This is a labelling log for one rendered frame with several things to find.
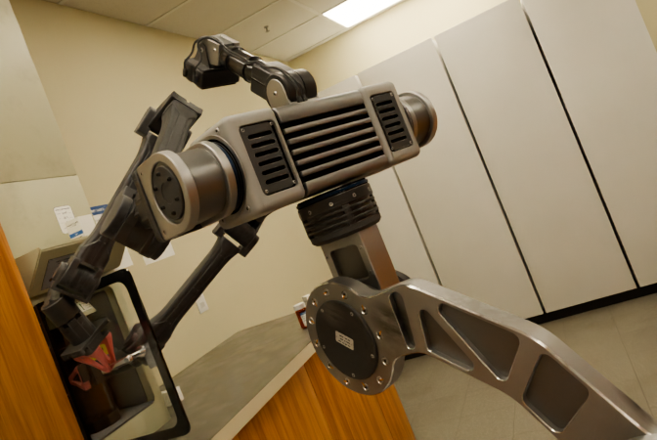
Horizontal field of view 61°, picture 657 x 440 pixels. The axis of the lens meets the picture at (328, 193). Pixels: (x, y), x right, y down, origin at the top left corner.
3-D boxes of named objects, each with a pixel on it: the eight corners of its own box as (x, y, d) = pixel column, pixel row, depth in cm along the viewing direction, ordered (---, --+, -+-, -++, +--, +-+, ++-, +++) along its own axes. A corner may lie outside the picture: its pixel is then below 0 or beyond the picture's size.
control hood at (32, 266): (21, 301, 135) (6, 262, 135) (114, 268, 165) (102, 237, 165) (53, 286, 131) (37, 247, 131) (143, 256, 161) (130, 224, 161)
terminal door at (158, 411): (93, 460, 135) (33, 305, 136) (193, 432, 125) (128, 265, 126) (90, 462, 134) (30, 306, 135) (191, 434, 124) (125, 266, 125)
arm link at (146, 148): (153, 104, 124) (195, 130, 129) (147, 108, 129) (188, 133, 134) (48, 281, 112) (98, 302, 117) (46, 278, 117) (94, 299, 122)
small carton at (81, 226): (71, 243, 150) (64, 223, 151) (86, 240, 155) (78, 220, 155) (85, 237, 149) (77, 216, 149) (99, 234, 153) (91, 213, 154)
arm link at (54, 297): (36, 310, 113) (62, 292, 114) (38, 298, 119) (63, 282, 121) (58, 334, 115) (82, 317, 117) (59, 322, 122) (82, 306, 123)
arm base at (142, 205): (161, 242, 85) (133, 169, 85) (144, 251, 91) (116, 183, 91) (210, 225, 90) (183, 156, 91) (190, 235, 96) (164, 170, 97)
